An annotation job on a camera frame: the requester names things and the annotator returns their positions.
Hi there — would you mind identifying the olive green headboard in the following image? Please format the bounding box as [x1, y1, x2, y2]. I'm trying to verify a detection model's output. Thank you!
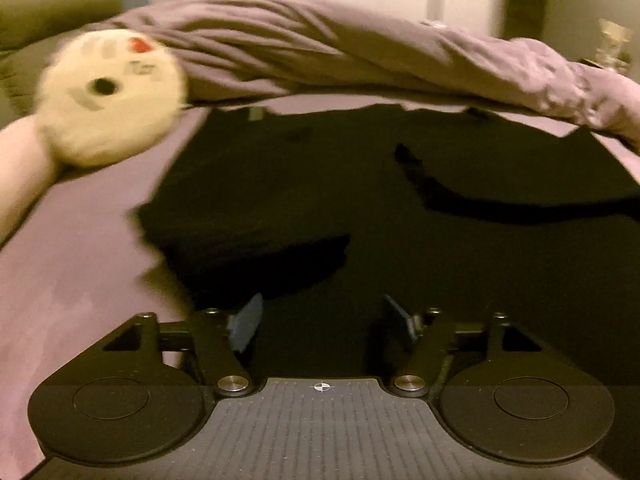
[0, 0, 126, 53]

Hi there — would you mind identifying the white round plush toy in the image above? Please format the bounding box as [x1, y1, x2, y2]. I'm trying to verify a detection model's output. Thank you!
[0, 27, 189, 247]

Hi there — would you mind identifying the black garment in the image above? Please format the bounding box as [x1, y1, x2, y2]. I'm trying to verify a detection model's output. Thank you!
[134, 102, 640, 389]

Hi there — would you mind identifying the purple duvet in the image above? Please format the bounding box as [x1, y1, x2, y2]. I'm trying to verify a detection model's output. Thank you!
[95, 0, 640, 155]

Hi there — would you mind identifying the purple bed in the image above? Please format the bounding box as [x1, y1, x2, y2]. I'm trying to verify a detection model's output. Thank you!
[0, 91, 640, 480]

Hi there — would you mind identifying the olive green pillow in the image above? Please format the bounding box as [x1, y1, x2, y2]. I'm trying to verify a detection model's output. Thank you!
[0, 35, 68, 128]

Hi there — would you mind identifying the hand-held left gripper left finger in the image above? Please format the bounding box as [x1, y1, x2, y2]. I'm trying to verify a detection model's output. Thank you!
[101, 293, 265, 397]

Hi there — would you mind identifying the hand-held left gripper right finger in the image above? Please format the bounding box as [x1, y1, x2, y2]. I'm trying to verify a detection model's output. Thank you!
[382, 294, 543, 397]

